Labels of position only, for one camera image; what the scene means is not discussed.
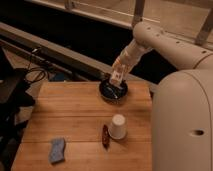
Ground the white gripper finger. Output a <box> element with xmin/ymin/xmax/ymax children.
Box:
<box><xmin>110</xmin><ymin>70</ymin><xmax>118</xmax><ymax>85</ymax></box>
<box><xmin>117</xmin><ymin>67</ymin><xmax>125</xmax><ymax>86</ymax></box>

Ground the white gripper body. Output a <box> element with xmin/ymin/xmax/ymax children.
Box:
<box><xmin>112</xmin><ymin>50</ymin><xmax>138</xmax><ymax>74</ymax></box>

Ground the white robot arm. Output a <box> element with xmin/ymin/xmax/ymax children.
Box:
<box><xmin>112</xmin><ymin>22</ymin><xmax>213</xmax><ymax>171</ymax></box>

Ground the black ceramic bowl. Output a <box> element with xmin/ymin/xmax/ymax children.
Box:
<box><xmin>99</xmin><ymin>79</ymin><xmax>128</xmax><ymax>101</ymax></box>

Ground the white paper cup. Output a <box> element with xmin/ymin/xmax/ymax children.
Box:
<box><xmin>108</xmin><ymin>114</ymin><xmax>127</xmax><ymax>140</ymax></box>

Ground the blue sponge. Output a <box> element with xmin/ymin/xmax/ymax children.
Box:
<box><xmin>49</xmin><ymin>138</ymin><xmax>66</xmax><ymax>164</ymax></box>

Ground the black chair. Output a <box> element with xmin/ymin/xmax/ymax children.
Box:
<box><xmin>0</xmin><ymin>48</ymin><xmax>35</xmax><ymax>171</ymax></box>

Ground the black cable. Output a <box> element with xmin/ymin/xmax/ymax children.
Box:
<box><xmin>23</xmin><ymin>46</ymin><xmax>54</xmax><ymax>84</ymax></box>

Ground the metal railing frame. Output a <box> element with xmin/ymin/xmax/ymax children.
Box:
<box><xmin>28</xmin><ymin>0</ymin><xmax>213</xmax><ymax>49</ymax></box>

